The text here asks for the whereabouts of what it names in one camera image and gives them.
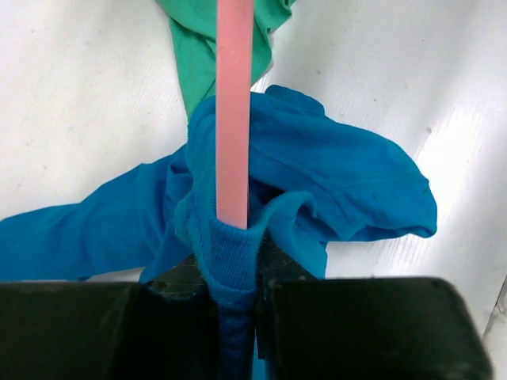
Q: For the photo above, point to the blue t shirt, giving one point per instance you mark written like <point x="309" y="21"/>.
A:
<point x="311" y="181"/>

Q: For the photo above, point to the pink hanger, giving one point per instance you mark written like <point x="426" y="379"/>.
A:
<point x="234" y="43"/>

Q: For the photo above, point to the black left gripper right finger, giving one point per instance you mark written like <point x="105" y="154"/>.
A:
<point x="366" y="328"/>

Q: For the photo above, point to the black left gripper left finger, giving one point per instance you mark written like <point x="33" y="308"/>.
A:
<point x="164" y="329"/>

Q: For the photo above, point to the green t shirt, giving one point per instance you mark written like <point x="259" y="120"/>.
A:
<point x="192" y="26"/>

